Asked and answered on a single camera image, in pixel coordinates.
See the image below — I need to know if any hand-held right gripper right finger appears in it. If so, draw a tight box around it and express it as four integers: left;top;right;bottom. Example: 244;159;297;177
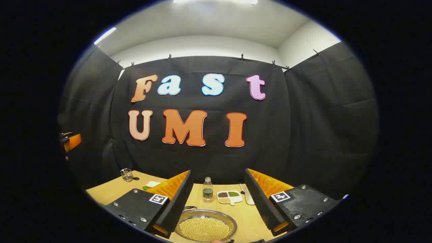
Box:
244;168;341;237

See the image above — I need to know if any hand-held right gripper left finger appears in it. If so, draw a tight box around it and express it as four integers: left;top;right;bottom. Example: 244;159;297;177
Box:
105;170;194;238

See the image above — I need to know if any pile of yellow soybeans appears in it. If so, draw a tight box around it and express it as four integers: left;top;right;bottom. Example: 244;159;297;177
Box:
179;217;231;242

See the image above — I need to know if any steel pot with black handles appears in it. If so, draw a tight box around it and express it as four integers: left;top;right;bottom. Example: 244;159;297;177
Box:
174;206;238;243

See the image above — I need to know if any white divided bean dish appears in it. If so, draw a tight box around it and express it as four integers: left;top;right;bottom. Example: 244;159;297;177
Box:
217;190;243;206

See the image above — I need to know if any clear plastic water bottle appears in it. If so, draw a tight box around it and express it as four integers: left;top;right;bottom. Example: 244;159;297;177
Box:
202;177;214;203

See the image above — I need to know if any black backdrop cloth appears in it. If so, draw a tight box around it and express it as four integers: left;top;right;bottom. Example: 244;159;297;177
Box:
58;42;379;199

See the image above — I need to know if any ceiling light strip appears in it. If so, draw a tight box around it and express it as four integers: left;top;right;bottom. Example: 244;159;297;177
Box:
94;27;117;45
173;0;259;5

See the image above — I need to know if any wire mesh holder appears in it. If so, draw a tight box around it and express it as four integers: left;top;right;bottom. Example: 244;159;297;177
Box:
120;168;134;183

